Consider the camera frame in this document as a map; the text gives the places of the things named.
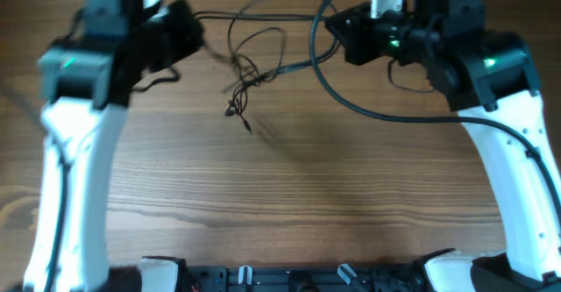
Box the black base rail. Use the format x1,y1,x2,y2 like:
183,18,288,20
181,264,431,292

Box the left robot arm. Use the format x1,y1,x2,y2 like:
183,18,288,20
22,0,203,291

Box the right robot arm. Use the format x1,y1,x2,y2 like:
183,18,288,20
316,0,560,291

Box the right camera cable black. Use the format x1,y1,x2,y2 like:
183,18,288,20
309,0,560,217

